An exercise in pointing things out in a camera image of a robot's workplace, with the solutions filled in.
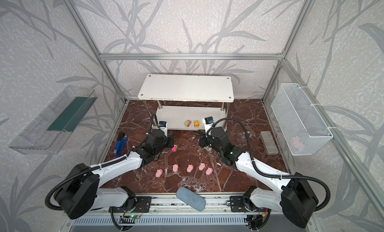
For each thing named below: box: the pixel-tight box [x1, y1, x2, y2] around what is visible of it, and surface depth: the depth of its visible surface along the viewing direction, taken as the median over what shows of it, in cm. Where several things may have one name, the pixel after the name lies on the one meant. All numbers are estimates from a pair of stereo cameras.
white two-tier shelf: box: [137, 74, 235, 131], surface depth 82 cm
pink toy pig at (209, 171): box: [205, 167, 213, 176], surface depth 84 cm
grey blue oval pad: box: [176, 186, 207, 212], surface depth 75 cm
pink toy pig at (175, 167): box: [172, 164, 179, 172], surface depth 86 cm
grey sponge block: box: [260, 130, 279, 156], surface depth 95 cm
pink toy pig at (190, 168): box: [186, 164, 194, 173], surface depth 86 cm
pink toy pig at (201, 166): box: [198, 162, 206, 171], surface depth 87 cm
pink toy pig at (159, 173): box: [155, 168, 163, 178], surface depth 84 cm
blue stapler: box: [113, 135, 129, 157], surface depth 93 cm
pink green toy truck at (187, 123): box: [184, 120, 192, 128], surface depth 98 cm
